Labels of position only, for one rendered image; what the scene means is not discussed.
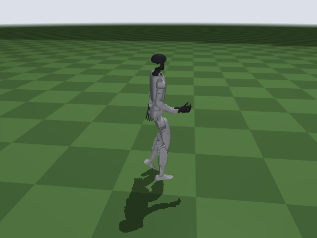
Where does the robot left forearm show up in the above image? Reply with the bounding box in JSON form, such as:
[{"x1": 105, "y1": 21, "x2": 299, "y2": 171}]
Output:
[{"x1": 149, "y1": 92, "x2": 153, "y2": 108}]

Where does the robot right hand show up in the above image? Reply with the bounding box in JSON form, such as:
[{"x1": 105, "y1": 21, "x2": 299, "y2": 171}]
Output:
[{"x1": 174, "y1": 102, "x2": 192, "y2": 113}]

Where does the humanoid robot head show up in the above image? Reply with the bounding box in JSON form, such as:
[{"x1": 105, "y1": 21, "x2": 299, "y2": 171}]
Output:
[{"x1": 151, "y1": 54, "x2": 166, "y2": 76}]

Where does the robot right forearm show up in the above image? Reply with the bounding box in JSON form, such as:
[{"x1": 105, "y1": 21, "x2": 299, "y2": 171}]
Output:
[{"x1": 158, "y1": 102, "x2": 179, "y2": 114}]

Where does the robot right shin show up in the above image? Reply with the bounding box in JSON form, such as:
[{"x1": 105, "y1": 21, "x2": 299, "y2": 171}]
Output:
[{"x1": 158, "y1": 147, "x2": 168, "y2": 177}]

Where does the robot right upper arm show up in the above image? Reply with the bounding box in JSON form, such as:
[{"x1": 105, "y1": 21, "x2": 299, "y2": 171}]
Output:
[{"x1": 155, "y1": 78, "x2": 166, "y2": 107}]

